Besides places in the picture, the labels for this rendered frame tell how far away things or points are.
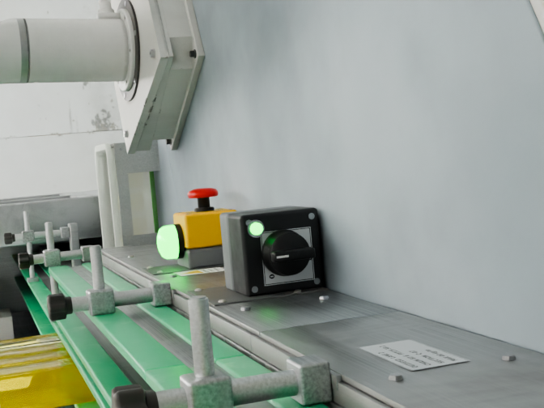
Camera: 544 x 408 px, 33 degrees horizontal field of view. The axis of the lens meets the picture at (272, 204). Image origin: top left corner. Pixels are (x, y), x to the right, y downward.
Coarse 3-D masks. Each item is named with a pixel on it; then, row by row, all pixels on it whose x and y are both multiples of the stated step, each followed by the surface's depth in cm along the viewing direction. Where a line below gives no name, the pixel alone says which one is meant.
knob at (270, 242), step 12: (276, 240) 86; (288, 240) 86; (300, 240) 87; (264, 252) 87; (276, 252) 85; (288, 252) 85; (300, 252) 85; (312, 252) 86; (276, 264) 86; (288, 264) 86; (300, 264) 87
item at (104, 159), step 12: (108, 144) 162; (96, 156) 175; (108, 156) 160; (96, 168) 176; (108, 168) 160; (96, 180) 176; (108, 180) 176; (108, 192) 176; (108, 204) 176; (108, 216) 176; (120, 216) 162; (108, 228) 176; (120, 228) 162; (108, 240) 177; (120, 240) 161
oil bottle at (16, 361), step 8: (48, 352) 135; (56, 352) 135; (64, 352) 134; (0, 360) 132; (8, 360) 132; (16, 360) 131; (24, 360) 131; (32, 360) 130; (40, 360) 130; (48, 360) 131
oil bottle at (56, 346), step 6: (60, 342) 141; (24, 348) 139; (30, 348) 139; (36, 348) 139; (42, 348) 138; (48, 348) 138; (54, 348) 137; (60, 348) 137; (0, 354) 137; (6, 354) 136; (12, 354) 136; (18, 354) 135; (24, 354) 136; (30, 354) 136
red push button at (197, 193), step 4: (204, 188) 118; (208, 188) 118; (212, 188) 118; (192, 192) 117; (196, 192) 117; (200, 192) 117; (204, 192) 117; (208, 192) 117; (212, 192) 117; (216, 192) 118; (188, 196) 118; (192, 196) 117; (196, 196) 117; (200, 196) 117; (204, 196) 117; (208, 196) 117; (212, 196) 117; (200, 200) 118; (204, 200) 118; (208, 200) 118; (200, 204) 118; (204, 204) 118; (208, 204) 118
